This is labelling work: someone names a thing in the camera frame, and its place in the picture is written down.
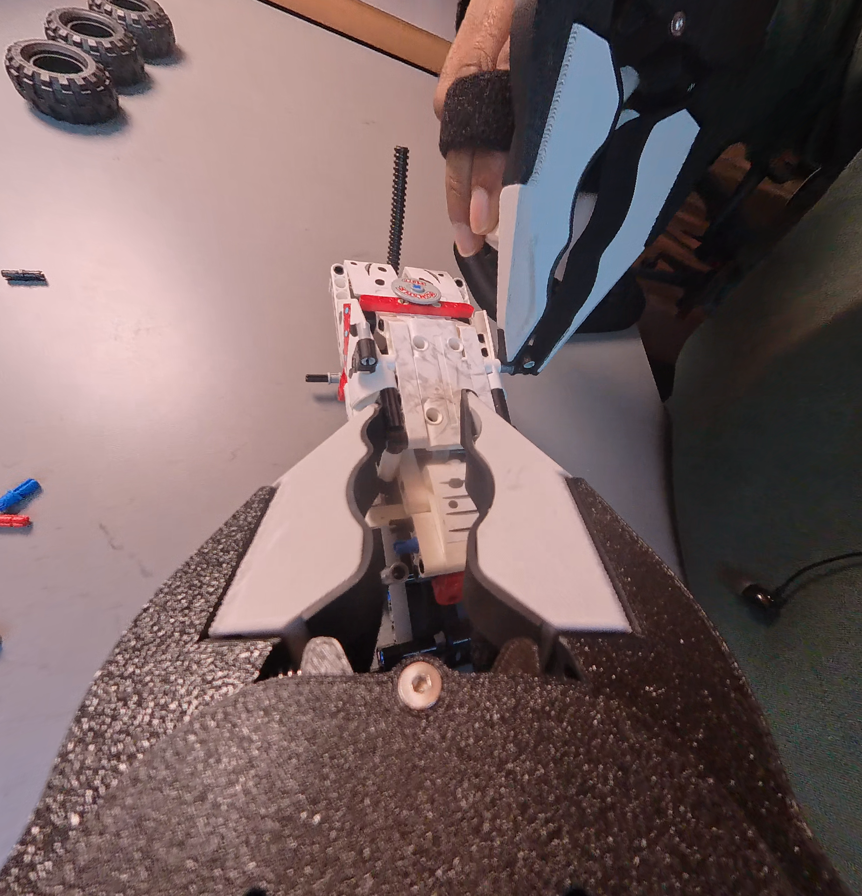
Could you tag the white lego truck model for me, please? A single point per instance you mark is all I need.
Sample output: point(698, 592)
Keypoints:
point(431, 364)

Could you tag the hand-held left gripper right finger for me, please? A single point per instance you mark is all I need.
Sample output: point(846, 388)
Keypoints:
point(550, 553)

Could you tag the red lego axle pin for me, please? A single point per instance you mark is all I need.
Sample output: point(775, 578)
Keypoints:
point(4, 519)

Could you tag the short black lego pin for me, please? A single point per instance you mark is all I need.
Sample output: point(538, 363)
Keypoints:
point(25, 275)

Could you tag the black quilted pad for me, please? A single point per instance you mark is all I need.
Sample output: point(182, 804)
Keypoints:
point(613, 316)

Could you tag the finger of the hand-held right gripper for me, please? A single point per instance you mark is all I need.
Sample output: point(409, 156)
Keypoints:
point(655, 161)
point(536, 231)

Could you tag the blue lego pin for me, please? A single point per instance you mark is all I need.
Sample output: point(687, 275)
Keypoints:
point(14, 495)

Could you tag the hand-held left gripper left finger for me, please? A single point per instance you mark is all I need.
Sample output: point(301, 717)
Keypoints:
point(291, 546)

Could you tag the black lego tire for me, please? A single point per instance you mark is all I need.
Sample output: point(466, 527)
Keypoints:
point(98, 38)
point(140, 21)
point(60, 80)

